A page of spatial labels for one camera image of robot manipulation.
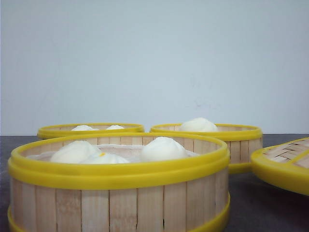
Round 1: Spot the white bun front right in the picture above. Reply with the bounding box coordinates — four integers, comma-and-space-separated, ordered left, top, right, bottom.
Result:
140, 137, 188, 162

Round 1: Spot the white bun front left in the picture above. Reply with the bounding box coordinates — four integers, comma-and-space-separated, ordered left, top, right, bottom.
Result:
50, 141, 102, 163

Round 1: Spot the front bamboo steamer basket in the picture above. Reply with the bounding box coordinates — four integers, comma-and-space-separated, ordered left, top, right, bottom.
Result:
8, 133, 230, 232

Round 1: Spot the yellow rimmed steamer lid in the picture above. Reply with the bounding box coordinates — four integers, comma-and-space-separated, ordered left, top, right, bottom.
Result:
251, 137, 309, 196

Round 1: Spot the white bun back right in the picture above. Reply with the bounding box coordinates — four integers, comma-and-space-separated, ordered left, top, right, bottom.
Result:
179, 117, 219, 132

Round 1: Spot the white bun orange dot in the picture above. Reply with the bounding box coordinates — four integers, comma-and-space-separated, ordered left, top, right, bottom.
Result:
80, 153, 130, 164

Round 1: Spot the white bun back middle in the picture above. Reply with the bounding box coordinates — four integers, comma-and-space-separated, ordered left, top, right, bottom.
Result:
106, 125, 124, 130

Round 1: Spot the white bun back left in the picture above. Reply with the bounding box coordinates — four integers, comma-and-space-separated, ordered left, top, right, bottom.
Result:
71, 125, 98, 131

